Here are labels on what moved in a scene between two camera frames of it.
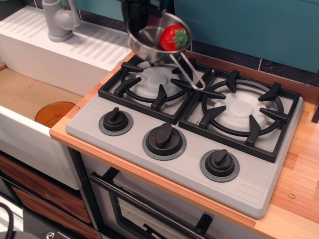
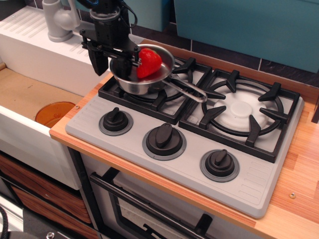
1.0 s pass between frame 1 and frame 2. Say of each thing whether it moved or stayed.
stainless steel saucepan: moved
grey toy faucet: stayed
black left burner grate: stayed
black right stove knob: stayed
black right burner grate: stayed
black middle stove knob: stayed
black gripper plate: moved
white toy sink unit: stayed
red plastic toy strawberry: moved
